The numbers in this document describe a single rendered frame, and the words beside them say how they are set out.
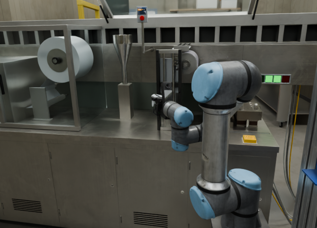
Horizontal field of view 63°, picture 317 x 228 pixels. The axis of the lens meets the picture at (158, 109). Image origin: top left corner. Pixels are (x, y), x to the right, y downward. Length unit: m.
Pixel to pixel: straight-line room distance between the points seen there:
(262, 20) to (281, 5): 5.56
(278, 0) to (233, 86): 6.92
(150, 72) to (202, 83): 1.42
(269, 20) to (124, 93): 1.18
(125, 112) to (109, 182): 0.53
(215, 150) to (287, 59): 1.45
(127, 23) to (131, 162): 1.09
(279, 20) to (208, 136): 1.46
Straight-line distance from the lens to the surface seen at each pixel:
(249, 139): 1.66
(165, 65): 1.69
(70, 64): 1.77
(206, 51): 2.10
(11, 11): 5.32
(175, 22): 2.12
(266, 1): 7.57
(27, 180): 2.25
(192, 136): 1.12
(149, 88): 2.21
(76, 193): 2.09
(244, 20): 2.12
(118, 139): 1.71
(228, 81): 0.78
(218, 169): 0.89
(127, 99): 1.99
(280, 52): 2.17
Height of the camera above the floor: 1.56
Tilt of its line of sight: 17 degrees down
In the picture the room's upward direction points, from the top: 1 degrees counter-clockwise
